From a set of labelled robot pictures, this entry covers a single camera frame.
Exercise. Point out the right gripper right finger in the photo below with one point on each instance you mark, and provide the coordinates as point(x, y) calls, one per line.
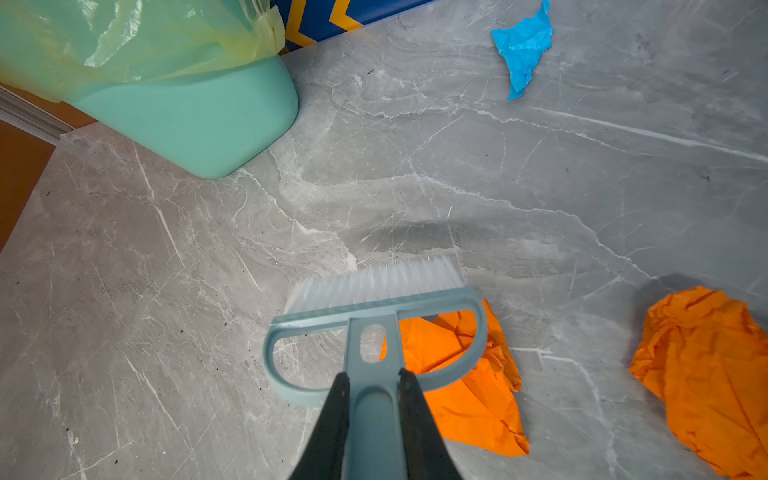
point(425, 452)

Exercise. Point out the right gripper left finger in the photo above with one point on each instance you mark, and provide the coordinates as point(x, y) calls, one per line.
point(324, 453)

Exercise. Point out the orange paper scrap left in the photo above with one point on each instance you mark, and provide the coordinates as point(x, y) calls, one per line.
point(479, 409)

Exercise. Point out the orange paper scrap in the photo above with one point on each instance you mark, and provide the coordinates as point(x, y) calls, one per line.
point(479, 409)
point(705, 357)

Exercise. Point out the orange paper scrap right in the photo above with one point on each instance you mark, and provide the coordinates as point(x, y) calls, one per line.
point(705, 357)

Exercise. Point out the green trash bin with bag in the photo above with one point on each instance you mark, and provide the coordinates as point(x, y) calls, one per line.
point(200, 83)

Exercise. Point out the blue paper scrap far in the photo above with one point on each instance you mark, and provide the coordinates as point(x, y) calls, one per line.
point(522, 46)

